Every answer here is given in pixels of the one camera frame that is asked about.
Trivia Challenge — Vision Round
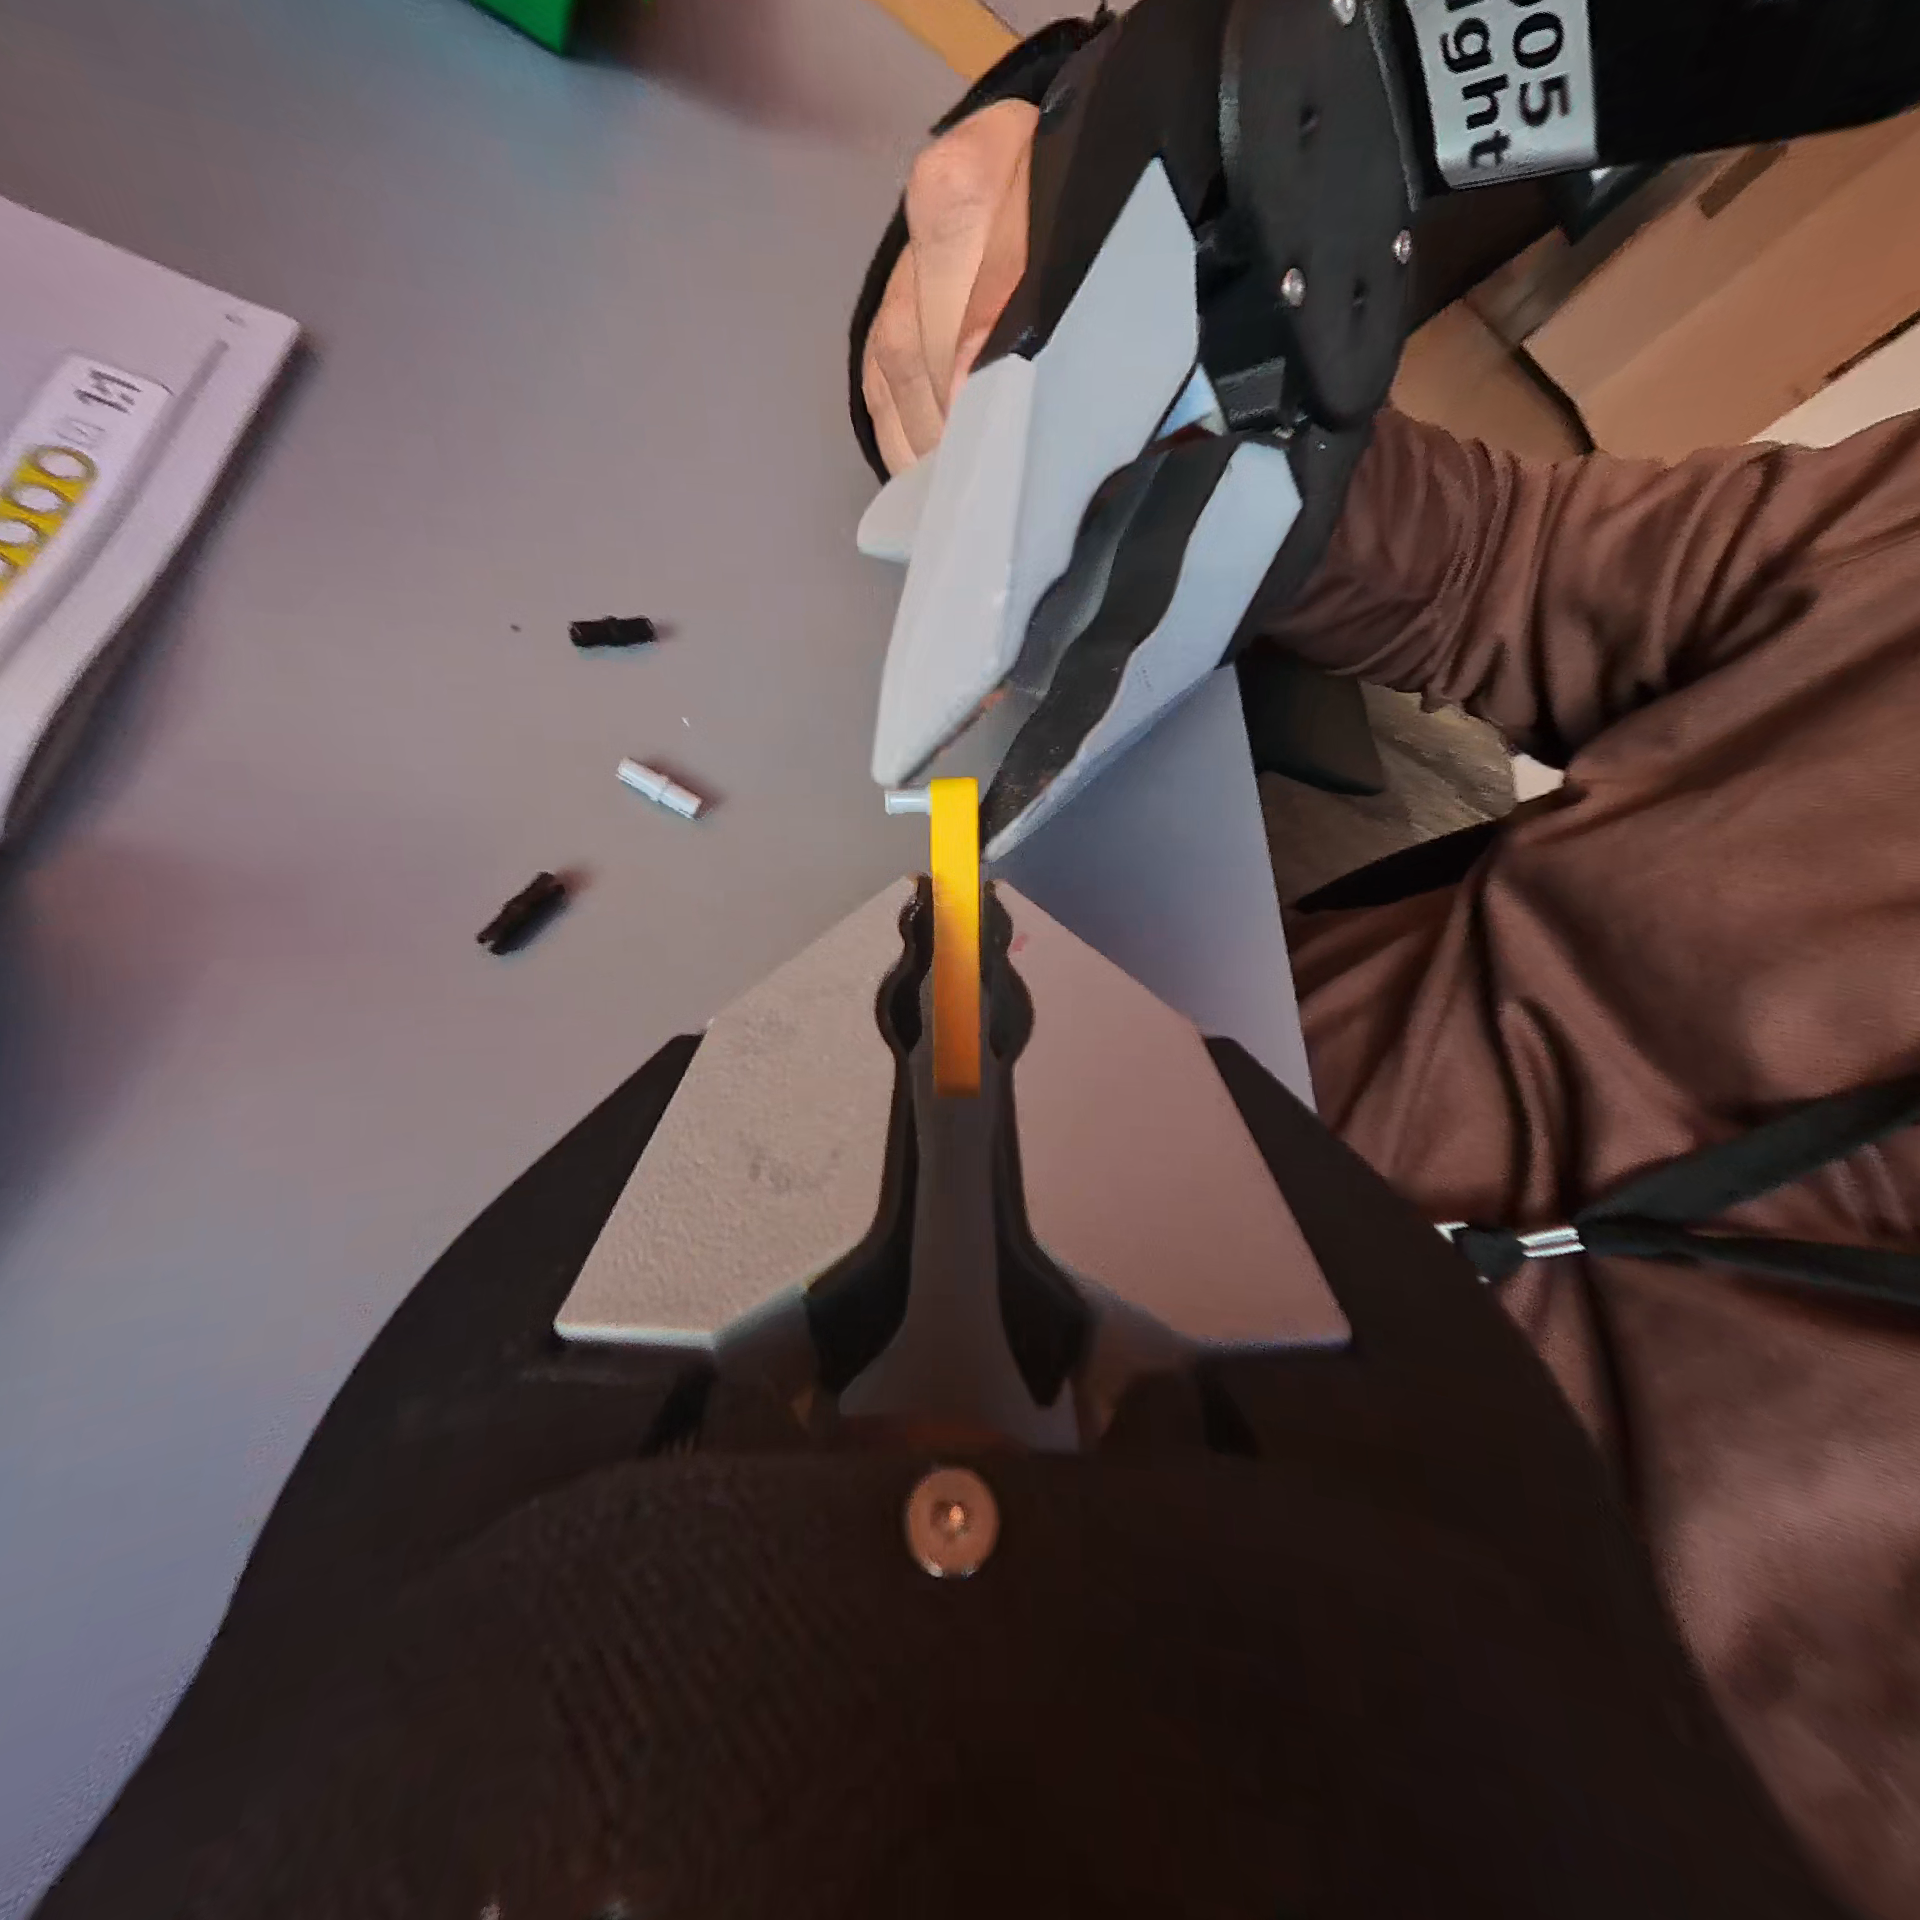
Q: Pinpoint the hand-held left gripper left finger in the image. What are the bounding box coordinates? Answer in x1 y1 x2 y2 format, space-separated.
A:
554 874 922 1401

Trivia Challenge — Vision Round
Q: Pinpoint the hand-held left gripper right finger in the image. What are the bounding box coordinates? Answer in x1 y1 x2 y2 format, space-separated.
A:
977 879 1352 1413

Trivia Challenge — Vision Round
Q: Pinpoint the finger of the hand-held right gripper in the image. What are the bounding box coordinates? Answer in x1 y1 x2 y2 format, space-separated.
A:
983 432 1306 864
854 156 1205 784

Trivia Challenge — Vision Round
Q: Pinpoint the yellow lego beam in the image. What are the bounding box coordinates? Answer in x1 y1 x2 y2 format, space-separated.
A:
927 775 984 1097

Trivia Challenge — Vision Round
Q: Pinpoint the person's right forearm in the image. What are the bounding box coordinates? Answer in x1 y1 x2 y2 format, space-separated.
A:
1266 404 1920 767

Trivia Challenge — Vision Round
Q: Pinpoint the green lego brick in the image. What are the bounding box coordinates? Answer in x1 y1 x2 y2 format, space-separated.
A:
457 0 585 58

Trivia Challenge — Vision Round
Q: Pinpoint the lego instruction booklet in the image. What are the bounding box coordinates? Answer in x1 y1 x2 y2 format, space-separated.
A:
0 193 305 840

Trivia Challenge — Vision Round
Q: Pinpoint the person's right hand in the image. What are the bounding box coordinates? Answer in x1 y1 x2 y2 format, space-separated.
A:
862 97 1041 485

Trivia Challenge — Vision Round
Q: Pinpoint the cardboard box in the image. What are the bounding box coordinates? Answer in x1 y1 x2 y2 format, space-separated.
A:
1386 127 1920 465

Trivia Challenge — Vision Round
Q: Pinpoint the black lanyard strap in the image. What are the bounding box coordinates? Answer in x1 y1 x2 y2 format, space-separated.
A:
1438 1076 1920 1310

